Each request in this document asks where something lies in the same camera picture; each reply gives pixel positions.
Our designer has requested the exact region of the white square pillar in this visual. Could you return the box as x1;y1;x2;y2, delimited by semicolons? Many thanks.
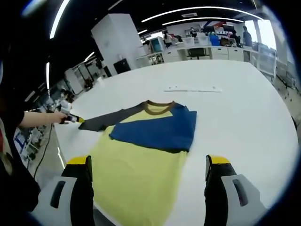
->
91;13;143;76

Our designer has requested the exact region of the person's left hand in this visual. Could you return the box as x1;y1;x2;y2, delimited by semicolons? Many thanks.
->
48;111;64;124

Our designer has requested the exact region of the black cabinet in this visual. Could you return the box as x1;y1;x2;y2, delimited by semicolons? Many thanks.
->
113;59;131;75

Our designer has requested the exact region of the long ceiling light strip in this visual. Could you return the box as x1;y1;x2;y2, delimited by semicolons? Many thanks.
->
141;6;271;23
49;0;71;40
162;16;244;26

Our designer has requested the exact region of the yellow blue grey garment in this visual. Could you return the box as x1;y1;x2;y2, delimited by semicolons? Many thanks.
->
78;100;198;226

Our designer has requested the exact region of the white template strip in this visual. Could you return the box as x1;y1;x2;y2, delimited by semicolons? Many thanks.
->
164;86;223;93

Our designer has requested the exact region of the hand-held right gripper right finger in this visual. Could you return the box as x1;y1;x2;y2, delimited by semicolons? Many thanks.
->
204;154;262;226

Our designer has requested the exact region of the person's arm dark sleeve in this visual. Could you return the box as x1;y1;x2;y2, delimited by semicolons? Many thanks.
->
0;42;42;212

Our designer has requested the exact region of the black office chair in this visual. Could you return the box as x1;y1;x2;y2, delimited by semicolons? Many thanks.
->
188;48;208;60

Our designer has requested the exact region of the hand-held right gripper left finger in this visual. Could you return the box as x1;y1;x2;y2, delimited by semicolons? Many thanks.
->
35;155;95;226

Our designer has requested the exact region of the white mesh chair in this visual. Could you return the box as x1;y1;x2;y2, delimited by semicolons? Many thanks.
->
255;41;277;76

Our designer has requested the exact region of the row of white desks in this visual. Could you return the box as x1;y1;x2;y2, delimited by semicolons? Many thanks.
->
137;45;257;66

